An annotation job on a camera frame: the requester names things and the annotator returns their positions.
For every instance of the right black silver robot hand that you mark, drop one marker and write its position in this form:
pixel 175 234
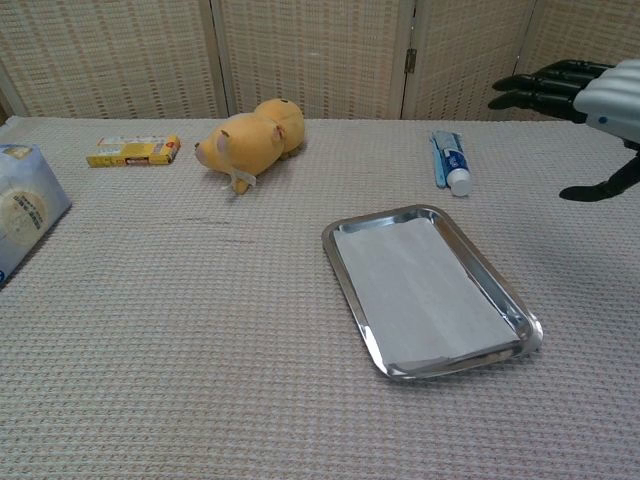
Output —
pixel 610 100

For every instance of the white paper sheet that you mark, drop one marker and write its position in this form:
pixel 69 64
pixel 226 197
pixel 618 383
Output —
pixel 415 290

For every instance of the stainless steel tray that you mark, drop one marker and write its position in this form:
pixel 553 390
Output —
pixel 487 280

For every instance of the blue white toothpaste tube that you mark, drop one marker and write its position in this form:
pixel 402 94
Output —
pixel 456 162

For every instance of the blue toothbrush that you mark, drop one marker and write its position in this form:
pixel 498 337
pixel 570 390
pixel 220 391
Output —
pixel 438 167

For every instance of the metal screen hinge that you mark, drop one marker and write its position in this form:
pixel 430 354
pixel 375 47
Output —
pixel 410 60

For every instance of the beige woven folding screen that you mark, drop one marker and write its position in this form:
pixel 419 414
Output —
pixel 310 50

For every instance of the yellow plush animal toy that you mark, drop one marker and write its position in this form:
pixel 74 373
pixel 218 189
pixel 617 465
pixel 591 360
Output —
pixel 250 140

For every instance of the yellow cardboard box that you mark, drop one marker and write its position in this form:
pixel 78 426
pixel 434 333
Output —
pixel 135 150

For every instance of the beige woven tablecloth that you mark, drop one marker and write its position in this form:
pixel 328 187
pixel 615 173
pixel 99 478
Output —
pixel 200 350

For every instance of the blue tissue pack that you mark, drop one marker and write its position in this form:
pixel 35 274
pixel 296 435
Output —
pixel 25 210

